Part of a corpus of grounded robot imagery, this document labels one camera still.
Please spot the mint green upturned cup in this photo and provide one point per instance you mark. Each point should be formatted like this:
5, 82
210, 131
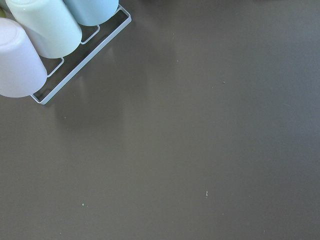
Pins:
49, 24

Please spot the light blue upturned cup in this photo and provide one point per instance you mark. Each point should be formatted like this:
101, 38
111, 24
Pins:
92, 12

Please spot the lavender upturned cup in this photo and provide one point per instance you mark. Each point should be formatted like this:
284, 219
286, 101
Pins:
22, 72

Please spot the white wire cup rack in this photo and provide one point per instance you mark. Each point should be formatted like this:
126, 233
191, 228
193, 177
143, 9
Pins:
61, 70

